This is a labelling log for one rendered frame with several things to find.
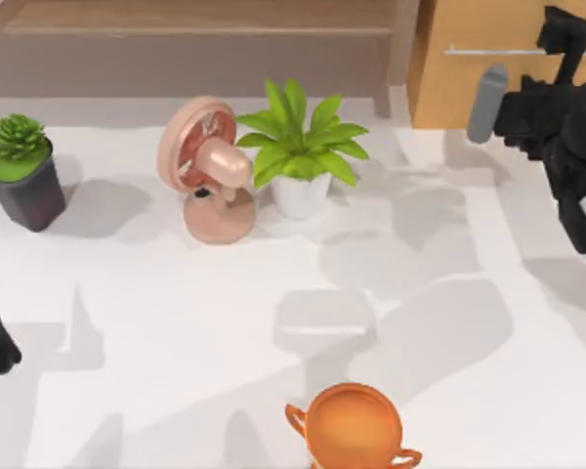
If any white pot with green plant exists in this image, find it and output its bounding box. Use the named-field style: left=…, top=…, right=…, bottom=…
left=233, top=77, right=371, bottom=221

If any dark pot with succulent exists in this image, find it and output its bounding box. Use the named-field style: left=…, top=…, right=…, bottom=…
left=0, top=112, right=67, bottom=234

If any light wooden cupboard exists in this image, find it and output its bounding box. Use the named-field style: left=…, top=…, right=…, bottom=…
left=405, top=0, right=586, bottom=132

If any pale grey rounded box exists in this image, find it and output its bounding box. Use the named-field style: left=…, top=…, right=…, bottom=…
left=466, top=63, right=510, bottom=145

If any orange trophy cup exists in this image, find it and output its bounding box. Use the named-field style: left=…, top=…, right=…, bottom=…
left=284, top=382, right=424, bottom=469

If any pink desk fan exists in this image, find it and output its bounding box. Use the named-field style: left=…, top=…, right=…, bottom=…
left=156, top=95, right=257, bottom=245

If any brown wooden shelf unit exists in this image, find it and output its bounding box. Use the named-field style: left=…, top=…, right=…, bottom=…
left=0, top=0, right=420, bottom=120

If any long metal cupboard handle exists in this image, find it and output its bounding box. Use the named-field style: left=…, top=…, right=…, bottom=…
left=442, top=44, right=586, bottom=58

